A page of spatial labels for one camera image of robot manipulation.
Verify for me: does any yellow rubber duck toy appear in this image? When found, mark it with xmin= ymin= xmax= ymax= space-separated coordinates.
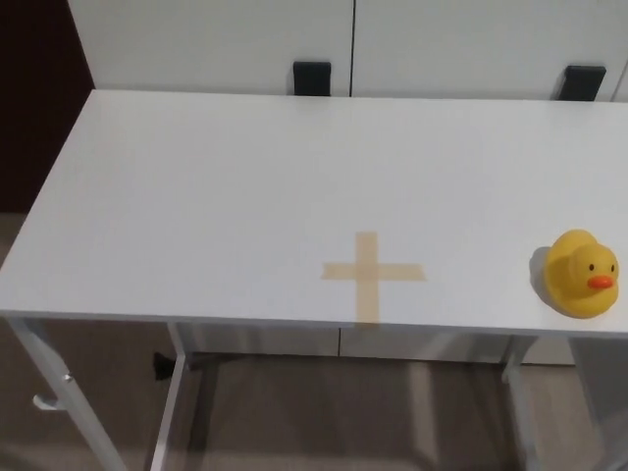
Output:
xmin=528 ymin=228 xmax=620 ymax=321

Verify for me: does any white metal desk leg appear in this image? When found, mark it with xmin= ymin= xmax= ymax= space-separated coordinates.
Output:
xmin=499 ymin=334 xmax=547 ymax=471
xmin=6 ymin=316 xmax=130 ymax=471
xmin=146 ymin=322 xmax=197 ymax=471

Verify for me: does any small black floor object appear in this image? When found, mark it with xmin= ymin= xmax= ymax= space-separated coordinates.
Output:
xmin=152 ymin=350 xmax=175 ymax=382

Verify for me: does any white cabinet door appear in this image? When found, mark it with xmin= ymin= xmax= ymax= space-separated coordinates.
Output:
xmin=348 ymin=0 xmax=628 ymax=104
xmin=66 ymin=0 xmax=358 ymax=98

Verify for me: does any white hook on leg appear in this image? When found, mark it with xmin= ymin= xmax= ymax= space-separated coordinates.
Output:
xmin=31 ymin=392 xmax=63 ymax=411

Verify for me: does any black cabinet handle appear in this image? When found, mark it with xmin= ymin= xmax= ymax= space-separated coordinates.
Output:
xmin=562 ymin=64 xmax=608 ymax=103
xmin=292 ymin=60 xmax=334 ymax=98

